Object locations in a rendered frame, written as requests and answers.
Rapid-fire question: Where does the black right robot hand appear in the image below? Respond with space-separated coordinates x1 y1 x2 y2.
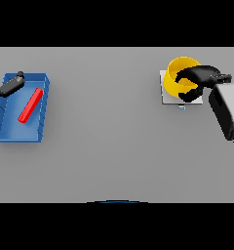
175 64 233 103

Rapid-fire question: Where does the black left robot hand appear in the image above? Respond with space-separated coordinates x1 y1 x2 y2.
0 60 26 104

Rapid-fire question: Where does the yellow bowl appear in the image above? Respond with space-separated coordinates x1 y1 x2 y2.
163 56 202 99

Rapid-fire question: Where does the pale square measuring scale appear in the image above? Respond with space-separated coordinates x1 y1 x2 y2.
159 69 204 111

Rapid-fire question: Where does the blue tray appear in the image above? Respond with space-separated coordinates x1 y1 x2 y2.
0 72 51 144

